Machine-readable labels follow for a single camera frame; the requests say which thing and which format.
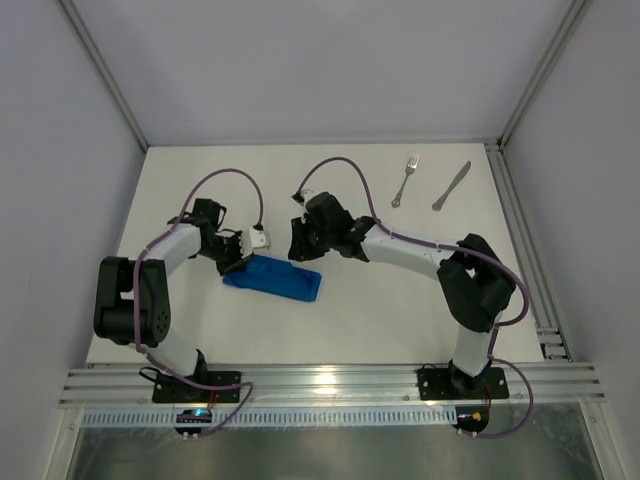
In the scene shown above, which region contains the controller board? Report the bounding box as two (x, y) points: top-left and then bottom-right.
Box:
(174, 407), (213, 440)
(453, 405), (490, 439)

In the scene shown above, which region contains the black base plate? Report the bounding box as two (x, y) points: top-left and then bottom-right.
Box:
(152, 371), (242, 405)
(416, 364), (510, 401)

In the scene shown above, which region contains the left aluminium frame post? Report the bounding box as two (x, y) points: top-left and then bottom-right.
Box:
(55, 0), (150, 153)

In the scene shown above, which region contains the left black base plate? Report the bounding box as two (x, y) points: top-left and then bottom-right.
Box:
(152, 371), (242, 405)

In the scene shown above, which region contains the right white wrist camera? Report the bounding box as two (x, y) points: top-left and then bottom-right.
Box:
(292, 189), (316, 205)

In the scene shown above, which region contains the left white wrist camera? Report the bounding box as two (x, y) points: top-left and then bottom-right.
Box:
(240, 225), (270, 258)

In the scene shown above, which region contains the aluminium front rail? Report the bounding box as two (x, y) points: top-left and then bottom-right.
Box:
(58, 362), (606, 408)

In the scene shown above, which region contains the silver fork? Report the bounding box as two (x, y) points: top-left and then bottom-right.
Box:
(391, 154), (419, 208)

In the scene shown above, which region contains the slotted cable duct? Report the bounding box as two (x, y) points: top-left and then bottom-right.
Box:
(81, 404), (455, 428)

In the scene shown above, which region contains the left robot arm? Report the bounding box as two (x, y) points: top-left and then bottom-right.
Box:
(93, 198), (250, 390)

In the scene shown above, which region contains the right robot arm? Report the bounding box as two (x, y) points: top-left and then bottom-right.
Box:
(288, 190), (515, 398)

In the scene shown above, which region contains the aluminium rail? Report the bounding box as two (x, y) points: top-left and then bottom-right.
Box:
(58, 362), (606, 408)
(485, 140), (573, 362)

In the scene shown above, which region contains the right controller board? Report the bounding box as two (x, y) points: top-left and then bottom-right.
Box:
(453, 405), (490, 439)

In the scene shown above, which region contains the right side aluminium rail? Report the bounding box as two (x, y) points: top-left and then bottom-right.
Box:
(485, 140), (573, 362)

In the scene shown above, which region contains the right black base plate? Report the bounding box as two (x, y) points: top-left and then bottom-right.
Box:
(416, 364), (510, 401)

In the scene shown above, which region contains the left controller board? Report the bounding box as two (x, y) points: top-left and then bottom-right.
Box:
(174, 407), (213, 440)

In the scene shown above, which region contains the silver table knife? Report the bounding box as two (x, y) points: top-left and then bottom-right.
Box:
(432, 161), (472, 212)

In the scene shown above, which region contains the aluminium frame post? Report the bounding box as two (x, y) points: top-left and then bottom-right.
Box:
(497, 0), (592, 150)
(55, 0), (150, 153)

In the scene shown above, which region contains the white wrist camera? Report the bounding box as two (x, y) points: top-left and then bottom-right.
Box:
(292, 189), (316, 205)
(240, 225), (270, 258)

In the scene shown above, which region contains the blue cloth napkin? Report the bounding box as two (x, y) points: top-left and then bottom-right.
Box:
(223, 255), (322, 303)

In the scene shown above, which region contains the right aluminium frame post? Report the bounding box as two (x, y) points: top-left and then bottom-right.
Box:
(497, 0), (592, 150)

